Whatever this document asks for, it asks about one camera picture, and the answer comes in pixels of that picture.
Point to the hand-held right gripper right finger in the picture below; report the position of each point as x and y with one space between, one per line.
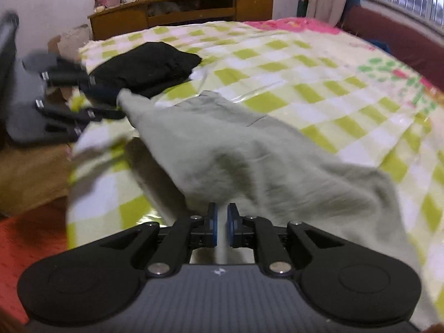
233 227

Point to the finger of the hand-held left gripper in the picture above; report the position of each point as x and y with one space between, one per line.
67 76
79 113

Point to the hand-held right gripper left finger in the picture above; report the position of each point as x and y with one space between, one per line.
212 227

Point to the grey green pants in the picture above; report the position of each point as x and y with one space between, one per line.
260 166

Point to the cardboard box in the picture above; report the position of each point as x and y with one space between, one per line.
69 41

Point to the black folded garment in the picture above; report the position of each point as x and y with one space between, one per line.
145 67

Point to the wooden cabinet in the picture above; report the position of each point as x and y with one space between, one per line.
180 14

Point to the orange red cloth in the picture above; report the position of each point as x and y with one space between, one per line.
24 267

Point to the maroon sofa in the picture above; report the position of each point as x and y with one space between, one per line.
399 38

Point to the teal cloth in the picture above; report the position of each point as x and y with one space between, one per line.
353 0

